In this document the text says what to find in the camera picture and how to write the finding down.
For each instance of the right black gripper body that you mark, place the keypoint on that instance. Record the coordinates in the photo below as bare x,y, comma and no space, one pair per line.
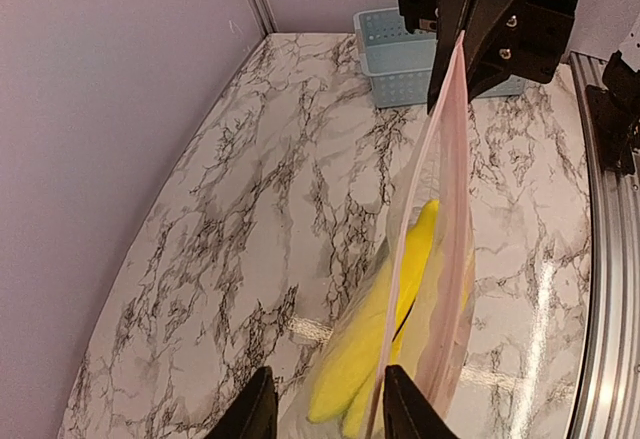
545,9

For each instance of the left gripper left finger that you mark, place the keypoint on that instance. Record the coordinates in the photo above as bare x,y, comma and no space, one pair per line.
254,412

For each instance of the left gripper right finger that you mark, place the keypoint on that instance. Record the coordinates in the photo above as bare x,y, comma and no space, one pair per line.
407,414

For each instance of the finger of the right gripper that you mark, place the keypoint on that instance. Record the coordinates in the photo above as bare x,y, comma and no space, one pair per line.
450,22
490,43

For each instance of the yellow fake banana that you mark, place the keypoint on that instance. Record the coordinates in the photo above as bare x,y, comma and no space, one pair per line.
432,327

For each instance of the clear zip top bag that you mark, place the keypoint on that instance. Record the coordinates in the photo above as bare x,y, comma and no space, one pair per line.
438,169

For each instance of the light blue perforated basket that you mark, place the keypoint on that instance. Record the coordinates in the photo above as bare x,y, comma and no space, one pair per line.
398,63

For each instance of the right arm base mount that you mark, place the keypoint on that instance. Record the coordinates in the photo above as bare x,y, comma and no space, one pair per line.
614,112

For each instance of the front aluminium rail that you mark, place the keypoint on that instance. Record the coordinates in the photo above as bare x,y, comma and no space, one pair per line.
607,398

